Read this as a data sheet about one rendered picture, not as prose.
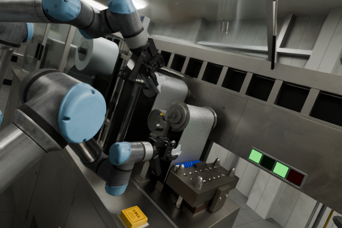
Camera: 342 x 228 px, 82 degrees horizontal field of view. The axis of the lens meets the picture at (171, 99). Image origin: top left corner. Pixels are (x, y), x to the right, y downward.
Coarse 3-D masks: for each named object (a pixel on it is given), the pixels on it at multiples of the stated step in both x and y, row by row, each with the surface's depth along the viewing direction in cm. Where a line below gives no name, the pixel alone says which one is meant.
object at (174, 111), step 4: (172, 108) 93; (176, 108) 91; (172, 112) 93; (176, 112) 91; (180, 112) 90; (172, 116) 93; (176, 116) 91; (180, 116) 89; (172, 120) 92; (176, 120) 90; (180, 120) 90
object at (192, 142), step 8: (184, 136) 92; (192, 136) 97; (200, 136) 102; (184, 144) 94; (192, 144) 99; (200, 144) 105; (184, 152) 97; (192, 152) 102; (200, 152) 108; (176, 160) 94; (184, 160) 99; (192, 160) 105
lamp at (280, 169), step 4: (276, 164) 91; (280, 164) 90; (276, 168) 91; (280, 168) 90; (284, 168) 89; (288, 168) 88; (276, 172) 91; (280, 172) 90; (284, 172) 89; (284, 176) 89
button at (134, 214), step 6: (126, 210) 70; (132, 210) 71; (138, 210) 72; (120, 216) 69; (126, 216) 67; (132, 216) 68; (138, 216) 69; (144, 216) 70; (126, 222) 66; (132, 222) 65; (138, 222) 67; (144, 222) 69
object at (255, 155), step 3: (252, 150) 99; (252, 153) 99; (255, 153) 98; (258, 153) 97; (249, 156) 100; (252, 156) 99; (255, 156) 98; (258, 156) 97; (261, 156) 96; (252, 159) 99; (255, 159) 98; (258, 159) 97; (258, 162) 97
